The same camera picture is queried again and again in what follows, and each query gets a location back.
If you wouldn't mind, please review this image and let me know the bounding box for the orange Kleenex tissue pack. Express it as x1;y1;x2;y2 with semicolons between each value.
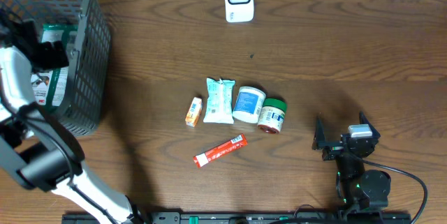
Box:
185;97;203;127

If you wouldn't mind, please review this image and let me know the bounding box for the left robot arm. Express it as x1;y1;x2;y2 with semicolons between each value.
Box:
1;11;146;223

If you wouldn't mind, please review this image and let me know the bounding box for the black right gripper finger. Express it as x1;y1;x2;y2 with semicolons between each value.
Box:
359;111;381;139
312;116;328;150

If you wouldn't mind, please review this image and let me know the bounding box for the green lid jar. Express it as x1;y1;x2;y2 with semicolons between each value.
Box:
257;98;287;134

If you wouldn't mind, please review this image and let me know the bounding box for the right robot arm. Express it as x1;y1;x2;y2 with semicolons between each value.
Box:
312;112;391;218

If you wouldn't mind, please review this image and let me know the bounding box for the red snack bar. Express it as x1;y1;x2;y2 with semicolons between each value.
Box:
193;134;248;168

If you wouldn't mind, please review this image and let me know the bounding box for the white blue label jar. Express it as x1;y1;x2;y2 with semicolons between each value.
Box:
233;87;266;124

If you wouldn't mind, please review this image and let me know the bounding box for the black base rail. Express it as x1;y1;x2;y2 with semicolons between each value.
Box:
61;210;413;224

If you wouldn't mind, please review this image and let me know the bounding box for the grey plastic mesh basket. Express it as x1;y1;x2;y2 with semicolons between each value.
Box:
1;0;111;136

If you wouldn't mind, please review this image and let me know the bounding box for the green white 3M package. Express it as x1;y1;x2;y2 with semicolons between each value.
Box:
31;24;78;111

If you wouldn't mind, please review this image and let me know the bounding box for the mint green wipes pack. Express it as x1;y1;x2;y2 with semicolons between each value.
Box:
203;78;235;124

